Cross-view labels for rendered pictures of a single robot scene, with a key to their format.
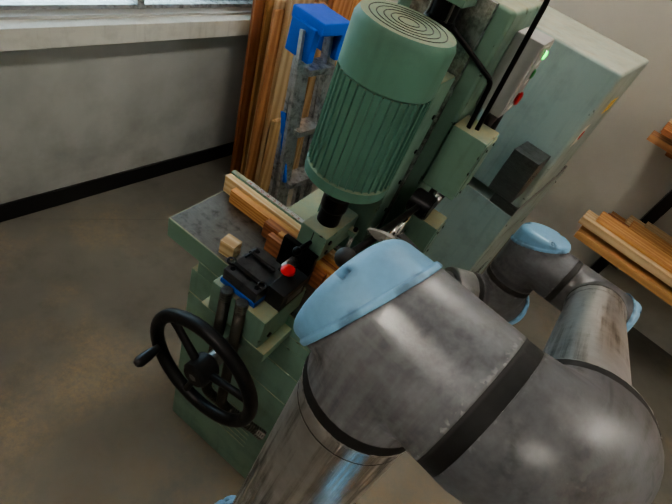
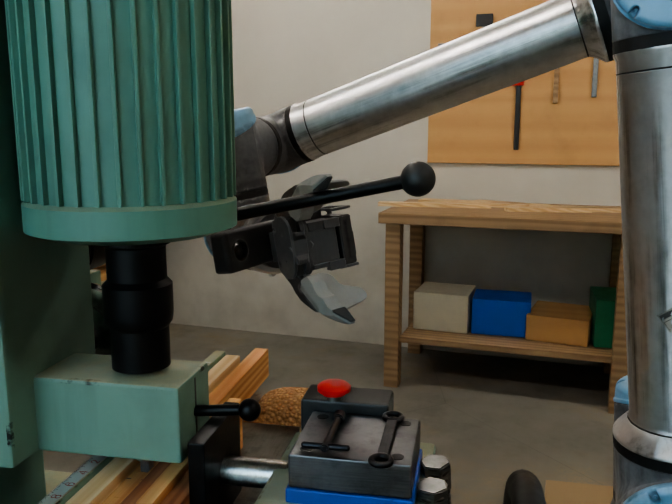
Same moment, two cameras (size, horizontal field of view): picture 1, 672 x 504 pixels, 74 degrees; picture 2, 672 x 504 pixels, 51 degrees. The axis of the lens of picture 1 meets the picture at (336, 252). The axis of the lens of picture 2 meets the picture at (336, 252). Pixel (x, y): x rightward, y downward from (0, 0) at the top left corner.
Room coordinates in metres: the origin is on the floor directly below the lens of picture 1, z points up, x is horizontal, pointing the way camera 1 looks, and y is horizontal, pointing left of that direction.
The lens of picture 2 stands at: (0.66, 0.66, 1.25)
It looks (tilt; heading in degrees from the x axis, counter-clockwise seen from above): 10 degrees down; 263
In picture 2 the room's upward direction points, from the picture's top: straight up
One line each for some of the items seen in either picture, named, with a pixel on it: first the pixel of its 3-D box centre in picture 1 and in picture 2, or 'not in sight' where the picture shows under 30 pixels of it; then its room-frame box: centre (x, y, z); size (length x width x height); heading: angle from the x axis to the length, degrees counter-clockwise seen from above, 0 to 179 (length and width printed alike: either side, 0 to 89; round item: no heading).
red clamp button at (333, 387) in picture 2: (288, 270); (334, 387); (0.60, 0.07, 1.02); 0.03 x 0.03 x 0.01
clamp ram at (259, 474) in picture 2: (288, 265); (248, 471); (0.67, 0.08, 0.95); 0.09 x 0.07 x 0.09; 72
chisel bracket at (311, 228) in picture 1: (327, 231); (125, 411); (0.79, 0.04, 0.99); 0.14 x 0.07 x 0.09; 162
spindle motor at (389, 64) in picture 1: (373, 109); (125, 45); (0.77, 0.05, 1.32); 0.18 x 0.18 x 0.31
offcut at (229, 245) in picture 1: (230, 246); not in sight; (0.68, 0.22, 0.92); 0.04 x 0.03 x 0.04; 79
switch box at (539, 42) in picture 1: (514, 72); not in sight; (1.03, -0.19, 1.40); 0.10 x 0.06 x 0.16; 162
